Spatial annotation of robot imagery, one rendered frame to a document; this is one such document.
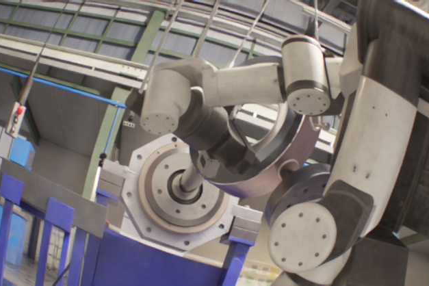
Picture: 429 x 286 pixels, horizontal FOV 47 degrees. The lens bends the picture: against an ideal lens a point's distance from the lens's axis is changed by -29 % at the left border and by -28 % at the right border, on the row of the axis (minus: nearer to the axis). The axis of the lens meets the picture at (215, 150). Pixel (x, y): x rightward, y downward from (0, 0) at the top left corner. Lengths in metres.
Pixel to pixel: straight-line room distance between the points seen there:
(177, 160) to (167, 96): 1.55
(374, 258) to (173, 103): 0.51
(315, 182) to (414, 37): 0.82
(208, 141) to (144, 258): 1.73
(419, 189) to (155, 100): 0.55
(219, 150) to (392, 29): 0.65
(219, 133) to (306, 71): 0.24
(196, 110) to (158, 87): 0.08
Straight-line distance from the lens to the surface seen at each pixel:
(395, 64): 0.62
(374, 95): 0.62
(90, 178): 8.65
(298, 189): 1.36
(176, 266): 2.87
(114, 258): 2.85
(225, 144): 1.18
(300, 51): 1.04
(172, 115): 1.08
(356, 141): 0.63
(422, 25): 0.63
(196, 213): 2.62
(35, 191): 2.50
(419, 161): 0.76
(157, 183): 2.61
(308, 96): 1.00
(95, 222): 2.46
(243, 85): 1.07
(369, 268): 0.77
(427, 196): 0.78
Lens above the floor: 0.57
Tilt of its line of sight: 15 degrees up
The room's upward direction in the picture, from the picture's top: 17 degrees clockwise
